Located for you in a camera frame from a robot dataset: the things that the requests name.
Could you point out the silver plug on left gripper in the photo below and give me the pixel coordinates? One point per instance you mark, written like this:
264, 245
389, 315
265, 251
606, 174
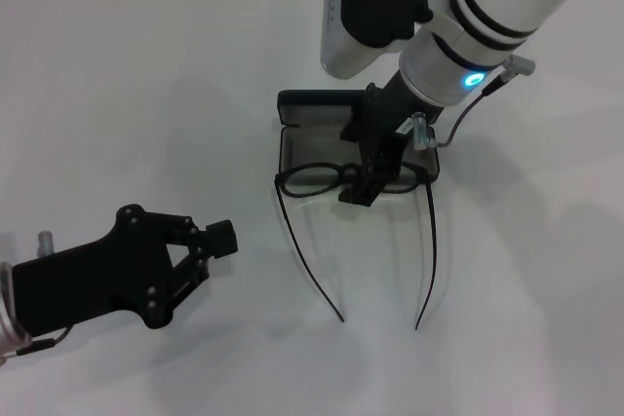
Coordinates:
46, 240

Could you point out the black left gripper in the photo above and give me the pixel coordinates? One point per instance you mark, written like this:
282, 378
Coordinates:
97, 279

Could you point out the black glasses case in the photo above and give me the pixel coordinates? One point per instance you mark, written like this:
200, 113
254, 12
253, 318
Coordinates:
312, 104

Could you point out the silver plug on gripper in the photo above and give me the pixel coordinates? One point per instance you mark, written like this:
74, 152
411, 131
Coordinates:
420, 131
46, 240

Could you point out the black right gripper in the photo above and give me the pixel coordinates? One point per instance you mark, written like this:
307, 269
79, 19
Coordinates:
385, 119

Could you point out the black glasses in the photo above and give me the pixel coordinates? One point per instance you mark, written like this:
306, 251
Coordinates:
280, 182

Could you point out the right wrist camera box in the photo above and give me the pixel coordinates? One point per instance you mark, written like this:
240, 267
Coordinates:
341, 46

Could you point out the silver plug on right gripper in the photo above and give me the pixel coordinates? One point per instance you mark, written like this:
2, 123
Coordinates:
420, 131

